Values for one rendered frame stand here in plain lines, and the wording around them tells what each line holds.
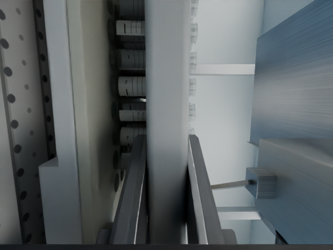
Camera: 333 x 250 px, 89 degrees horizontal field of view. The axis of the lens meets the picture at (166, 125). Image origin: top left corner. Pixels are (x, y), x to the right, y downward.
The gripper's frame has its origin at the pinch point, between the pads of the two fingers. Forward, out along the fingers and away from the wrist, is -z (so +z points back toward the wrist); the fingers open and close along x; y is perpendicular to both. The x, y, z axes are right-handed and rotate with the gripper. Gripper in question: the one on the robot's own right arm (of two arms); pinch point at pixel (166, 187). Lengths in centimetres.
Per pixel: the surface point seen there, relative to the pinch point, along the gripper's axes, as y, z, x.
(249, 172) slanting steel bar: 11.0, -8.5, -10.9
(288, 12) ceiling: 27, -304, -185
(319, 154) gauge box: 5.1, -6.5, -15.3
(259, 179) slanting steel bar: 10.2, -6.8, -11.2
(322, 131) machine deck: 16.1, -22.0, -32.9
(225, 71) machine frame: 33, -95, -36
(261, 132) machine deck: 31, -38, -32
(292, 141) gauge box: 7.8, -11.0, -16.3
